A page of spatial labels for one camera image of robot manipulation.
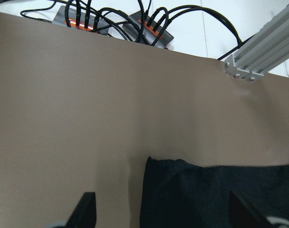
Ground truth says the black t-shirt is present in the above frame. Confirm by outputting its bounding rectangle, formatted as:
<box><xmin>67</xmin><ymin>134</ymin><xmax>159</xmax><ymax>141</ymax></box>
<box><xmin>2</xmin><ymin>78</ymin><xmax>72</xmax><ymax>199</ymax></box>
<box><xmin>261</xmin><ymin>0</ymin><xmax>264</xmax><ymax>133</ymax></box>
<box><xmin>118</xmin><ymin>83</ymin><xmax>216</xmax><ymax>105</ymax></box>
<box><xmin>140</xmin><ymin>158</ymin><xmax>289</xmax><ymax>228</ymax></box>

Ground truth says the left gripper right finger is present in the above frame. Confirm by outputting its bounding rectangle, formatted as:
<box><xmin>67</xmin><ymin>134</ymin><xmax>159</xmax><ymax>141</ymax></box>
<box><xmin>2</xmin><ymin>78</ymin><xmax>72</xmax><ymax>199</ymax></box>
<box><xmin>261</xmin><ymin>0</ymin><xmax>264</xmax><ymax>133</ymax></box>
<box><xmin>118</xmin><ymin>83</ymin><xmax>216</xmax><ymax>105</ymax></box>
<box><xmin>229</xmin><ymin>190</ymin><xmax>275</xmax><ymax>228</ymax></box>

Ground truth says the power strip with cables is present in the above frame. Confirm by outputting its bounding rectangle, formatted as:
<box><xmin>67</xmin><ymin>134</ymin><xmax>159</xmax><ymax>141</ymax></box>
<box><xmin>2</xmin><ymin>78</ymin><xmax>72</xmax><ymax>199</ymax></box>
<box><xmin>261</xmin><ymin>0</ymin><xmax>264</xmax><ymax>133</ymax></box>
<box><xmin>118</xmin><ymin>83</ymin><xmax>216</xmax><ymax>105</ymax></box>
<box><xmin>52</xmin><ymin>6</ymin><xmax>110</xmax><ymax>35</ymax></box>
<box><xmin>122</xmin><ymin>11</ymin><xmax>174</xmax><ymax>48</ymax></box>

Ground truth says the aluminium frame cage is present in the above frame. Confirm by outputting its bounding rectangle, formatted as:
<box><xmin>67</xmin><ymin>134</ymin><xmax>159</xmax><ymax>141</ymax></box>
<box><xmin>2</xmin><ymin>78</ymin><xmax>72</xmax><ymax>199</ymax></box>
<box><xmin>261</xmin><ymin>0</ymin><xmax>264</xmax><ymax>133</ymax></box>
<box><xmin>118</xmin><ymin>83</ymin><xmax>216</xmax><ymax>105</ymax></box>
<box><xmin>224</xmin><ymin>4</ymin><xmax>289</xmax><ymax>81</ymax></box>

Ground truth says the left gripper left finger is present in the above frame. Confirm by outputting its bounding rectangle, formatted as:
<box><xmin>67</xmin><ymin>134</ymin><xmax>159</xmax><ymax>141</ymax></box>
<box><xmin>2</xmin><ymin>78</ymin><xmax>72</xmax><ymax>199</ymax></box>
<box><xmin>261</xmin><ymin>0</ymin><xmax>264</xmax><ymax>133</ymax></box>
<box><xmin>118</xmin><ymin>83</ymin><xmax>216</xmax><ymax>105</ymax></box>
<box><xmin>64</xmin><ymin>192</ymin><xmax>96</xmax><ymax>228</ymax></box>

